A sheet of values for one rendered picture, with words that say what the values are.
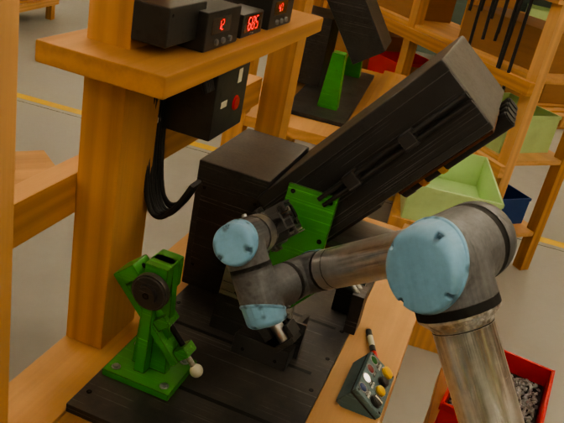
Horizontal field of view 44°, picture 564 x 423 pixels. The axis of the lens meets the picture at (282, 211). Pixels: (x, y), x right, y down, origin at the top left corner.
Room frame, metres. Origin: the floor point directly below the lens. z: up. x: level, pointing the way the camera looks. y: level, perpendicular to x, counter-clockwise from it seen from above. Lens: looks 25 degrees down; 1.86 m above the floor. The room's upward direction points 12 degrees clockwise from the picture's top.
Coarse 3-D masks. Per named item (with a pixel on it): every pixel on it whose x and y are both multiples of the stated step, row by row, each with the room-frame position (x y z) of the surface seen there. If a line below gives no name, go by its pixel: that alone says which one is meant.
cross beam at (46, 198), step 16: (256, 80) 2.16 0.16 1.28; (256, 96) 2.18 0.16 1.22; (176, 144) 1.65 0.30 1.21; (32, 176) 1.17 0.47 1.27; (48, 176) 1.19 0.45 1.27; (64, 176) 1.20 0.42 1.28; (16, 192) 1.10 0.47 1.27; (32, 192) 1.11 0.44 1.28; (48, 192) 1.15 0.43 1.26; (64, 192) 1.19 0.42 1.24; (16, 208) 1.06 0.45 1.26; (32, 208) 1.10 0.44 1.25; (48, 208) 1.15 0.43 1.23; (64, 208) 1.20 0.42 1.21; (16, 224) 1.06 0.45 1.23; (32, 224) 1.10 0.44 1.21; (48, 224) 1.15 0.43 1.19; (16, 240) 1.06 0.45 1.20
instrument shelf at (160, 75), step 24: (288, 24) 1.75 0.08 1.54; (312, 24) 1.86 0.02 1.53; (48, 48) 1.15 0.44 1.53; (72, 48) 1.14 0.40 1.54; (96, 48) 1.18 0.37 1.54; (120, 48) 1.21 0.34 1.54; (144, 48) 1.24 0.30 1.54; (168, 48) 1.28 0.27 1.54; (216, 48) 1.35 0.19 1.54; (240, 48) 1.40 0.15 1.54; (264, 48) 1.53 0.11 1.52; (72, 72) 1.14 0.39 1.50; (96, 72) 1.12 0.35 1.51; (120, 72) 1.11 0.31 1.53; (144, 72) 1.10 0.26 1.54; (168, 72) 1.12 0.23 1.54; (192, 72) 1.19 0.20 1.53; (216, 72) 1.29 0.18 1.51; (168, 96) 1.11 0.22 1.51
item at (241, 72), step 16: (224, 80) 1.37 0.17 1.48; (240, 80) 1.46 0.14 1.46; (176, 96) 1.36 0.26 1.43; (192, 96) 1.35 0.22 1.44; (208, 96) 1.35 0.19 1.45; (224, 96) 1.39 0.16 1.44; (240, 96) 1.48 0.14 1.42; (176, 112) 1.36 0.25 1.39; (192, 112) 1.35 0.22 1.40; (208, 112) 1.34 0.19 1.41; (224, 112) 1.40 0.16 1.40; (240, 112) 1.50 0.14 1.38; (176, 128) 1.36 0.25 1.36; (192, 128) 1.35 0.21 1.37; (208, 128) 1.34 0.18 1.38; (224, 128) 1.42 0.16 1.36
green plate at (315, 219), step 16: (288, 192) 1.40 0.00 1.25; (304, 192) 1.40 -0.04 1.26; (320, 192) 1.39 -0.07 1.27; (304, 208) 1.39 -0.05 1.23; (320, 208) 1.38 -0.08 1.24; (336, 208) 1.38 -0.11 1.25; (304, 224) 1.37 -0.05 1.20; (320, 224) 1.37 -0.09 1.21; (288, 240) 1.37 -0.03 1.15; (304, 240) 1.36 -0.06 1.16; (320, 240) 1.36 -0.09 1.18; (272, 256) 1.36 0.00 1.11; (288, 256) 1.36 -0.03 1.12
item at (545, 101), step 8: (544, 88) 7.82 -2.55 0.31; (552, 88) 7.88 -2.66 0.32; (560, 88) 7.94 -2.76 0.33; (544, 96) 7.84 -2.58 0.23; (552, 96) 7.90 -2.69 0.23; (560, 96) 7.96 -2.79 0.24; (544, 104) 7.80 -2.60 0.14; (552, 104) 7.89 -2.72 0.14; (560, 104) 7.97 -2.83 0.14; (560, 112) 7.65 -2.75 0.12; (560, 120) 7.45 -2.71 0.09; (560, 128) 7.44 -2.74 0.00
